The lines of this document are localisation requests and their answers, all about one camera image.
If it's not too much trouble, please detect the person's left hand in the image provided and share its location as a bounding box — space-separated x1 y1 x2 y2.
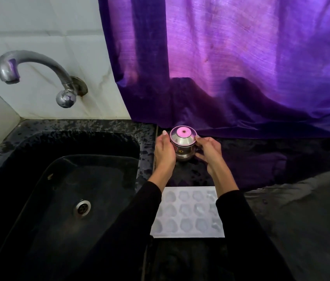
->
154 130 177 174

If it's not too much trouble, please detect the steel sink drain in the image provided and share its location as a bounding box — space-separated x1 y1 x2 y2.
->
74 200 92 217

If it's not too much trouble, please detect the purple curtain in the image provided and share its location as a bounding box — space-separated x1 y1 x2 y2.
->
98 0 330 191

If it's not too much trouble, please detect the chrome wall tap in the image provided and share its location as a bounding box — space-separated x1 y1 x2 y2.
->
0 50 89 108

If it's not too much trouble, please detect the steel pot with lid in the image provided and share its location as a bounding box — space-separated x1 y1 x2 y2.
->
169 125 202 161

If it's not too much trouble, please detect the person's left forearm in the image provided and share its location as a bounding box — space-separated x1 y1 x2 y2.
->
74 165 175 281

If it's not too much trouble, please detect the white ice cube tray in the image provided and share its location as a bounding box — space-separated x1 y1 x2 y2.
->
150 186 225 238

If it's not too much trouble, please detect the person's right hand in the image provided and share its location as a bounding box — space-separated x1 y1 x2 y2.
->
195 135 224 175

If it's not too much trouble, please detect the person's right forearm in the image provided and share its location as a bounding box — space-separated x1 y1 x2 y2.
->
206 161 295 281

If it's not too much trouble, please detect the black stone sink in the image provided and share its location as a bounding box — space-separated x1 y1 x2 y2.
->
0 119 157 281

